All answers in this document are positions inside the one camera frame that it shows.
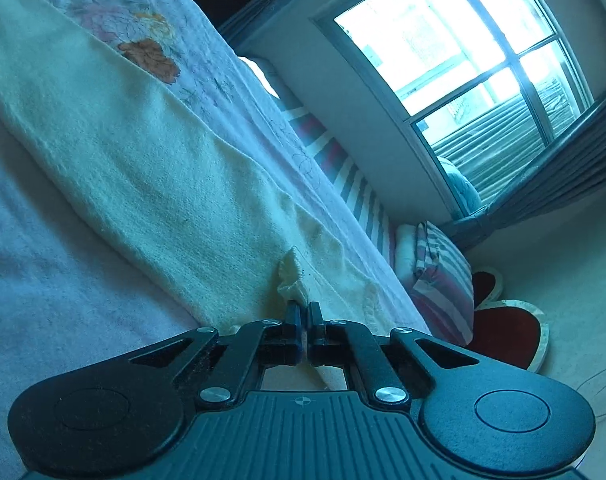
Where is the cream knitted garment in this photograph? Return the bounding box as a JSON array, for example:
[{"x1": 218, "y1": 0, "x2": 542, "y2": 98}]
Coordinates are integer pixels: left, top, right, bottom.
[{"x1": 0, "y1": 0, "x2": 385, "y2": 337}]

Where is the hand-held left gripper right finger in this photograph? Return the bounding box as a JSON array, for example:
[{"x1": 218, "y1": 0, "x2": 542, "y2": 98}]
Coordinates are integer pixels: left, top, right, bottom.
[{"x1": 307, "y1": 301, "x2": 480, "y2": 407}]

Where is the light blue cloth bundle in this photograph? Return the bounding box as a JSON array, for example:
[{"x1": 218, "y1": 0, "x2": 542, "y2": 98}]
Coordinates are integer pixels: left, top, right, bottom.
[{"x1": 434, "y1": 156, "x2": 484, "y2": 217}]

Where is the folded striped quilt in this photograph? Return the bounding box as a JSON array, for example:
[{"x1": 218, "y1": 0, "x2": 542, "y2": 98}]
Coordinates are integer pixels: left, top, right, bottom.
[{"x1": 395, "y1": 220, "x2": 477, "y2": 347}]

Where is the striped bed sheet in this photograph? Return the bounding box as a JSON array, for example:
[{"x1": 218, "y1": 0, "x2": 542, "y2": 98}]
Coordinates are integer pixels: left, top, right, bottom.
[{"x1": 277, "y1": 105, "x2": 400, "y2": 261}]

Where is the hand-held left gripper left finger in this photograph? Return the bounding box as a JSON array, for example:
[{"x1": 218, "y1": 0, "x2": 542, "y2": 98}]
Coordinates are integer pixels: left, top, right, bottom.
[{"x1": 128, "y1": 300, "x2": 307, "y2": 409}]

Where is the window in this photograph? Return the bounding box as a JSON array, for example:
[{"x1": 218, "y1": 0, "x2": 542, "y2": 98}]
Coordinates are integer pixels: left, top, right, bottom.
[{"x1": 314, "y1": 0, "x2": 600, "y2": 222}]

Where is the grey curtain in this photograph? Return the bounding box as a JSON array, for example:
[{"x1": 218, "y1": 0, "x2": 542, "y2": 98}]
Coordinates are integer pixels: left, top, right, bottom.
[
  {"x1": 452, "y1": 94, "x2": 606, "y2": 252},
  {"x1": 217, "y1": 0, "x2": 344, "y2": 57}
]

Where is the red and white headboard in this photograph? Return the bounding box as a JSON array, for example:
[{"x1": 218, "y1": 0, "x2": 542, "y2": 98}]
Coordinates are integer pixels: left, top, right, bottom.
[{"x1": 465, "y1": 267, "x2": 552, "y2": 374}]

